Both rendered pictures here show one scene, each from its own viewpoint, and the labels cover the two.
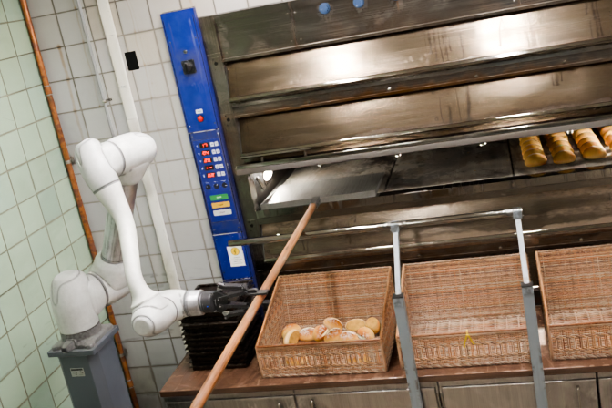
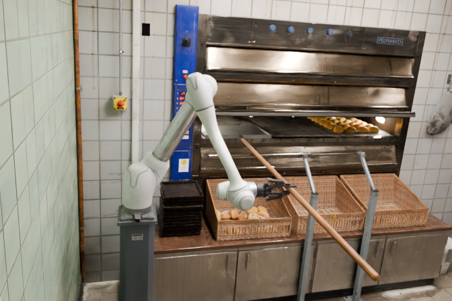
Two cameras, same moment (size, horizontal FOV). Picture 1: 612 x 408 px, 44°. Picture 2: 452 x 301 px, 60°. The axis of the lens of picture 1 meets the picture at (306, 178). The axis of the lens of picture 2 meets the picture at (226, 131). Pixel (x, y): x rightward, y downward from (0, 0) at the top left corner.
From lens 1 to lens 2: 1.82 m
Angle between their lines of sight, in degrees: 30
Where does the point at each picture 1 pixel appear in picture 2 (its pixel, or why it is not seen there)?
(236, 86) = (210, 61)
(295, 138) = (237, 99)
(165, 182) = (146, 113)
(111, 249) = (167, 151)
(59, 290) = (138, 177)
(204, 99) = (190, 64)
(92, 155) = (204, 84)
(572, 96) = (372, 101)
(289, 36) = (247, 39)
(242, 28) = (222, 27)
